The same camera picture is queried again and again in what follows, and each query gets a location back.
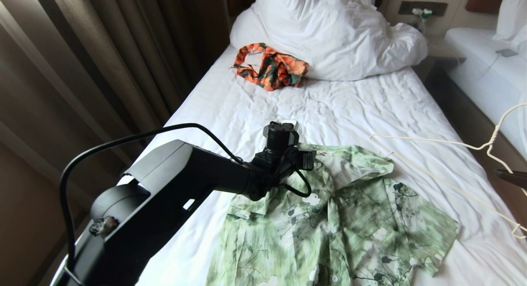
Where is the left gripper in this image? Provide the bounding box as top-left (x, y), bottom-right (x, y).
top-left (263, 121), bottom-right (300, 154)

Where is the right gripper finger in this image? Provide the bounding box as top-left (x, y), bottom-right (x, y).
top-left (495, 168), bottom-right (527, 191)

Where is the white wire hanger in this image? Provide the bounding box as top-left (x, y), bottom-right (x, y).
top-left (369, 102), bottom-right (527, 240)

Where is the orange patterned shirt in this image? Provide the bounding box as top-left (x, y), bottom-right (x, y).
top-left (232, 42), bottom-right (310, 92)

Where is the bed with white sheet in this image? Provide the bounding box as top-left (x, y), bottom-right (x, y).
top-left (424, 27), bottom-right (527, 233)
top-left (117, 43), bottom-right (527, 286)

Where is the green patterned shirt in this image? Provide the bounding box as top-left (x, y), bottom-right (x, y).
top-left (205, 143), bottom-right (460, 286)

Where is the white duvet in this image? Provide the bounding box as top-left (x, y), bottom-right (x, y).
top-left (229, 0), bottom-right (429, 82)

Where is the dark nightstand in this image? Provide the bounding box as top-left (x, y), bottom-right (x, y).
top-left (412, 54), bottom-right (468, 85)

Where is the white pillow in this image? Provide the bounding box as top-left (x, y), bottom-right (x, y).
top-left (492, 0), bottom-right (527, 46)

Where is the brown headboard panel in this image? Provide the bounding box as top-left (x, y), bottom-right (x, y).
top-left (465, 0), bottom-right (505, 14)

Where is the brown curtain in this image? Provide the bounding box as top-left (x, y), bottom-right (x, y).
top-left (0, 0), bottom-right (231, 286)

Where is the black cable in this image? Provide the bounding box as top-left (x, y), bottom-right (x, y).
top-left (59, 122), bottom-right (244, 275)
top-left (282, 148), bottom-right (312, 198)

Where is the wall outlet panel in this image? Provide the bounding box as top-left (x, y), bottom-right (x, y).
top-left (398, 0), bottom-right (449, 17)

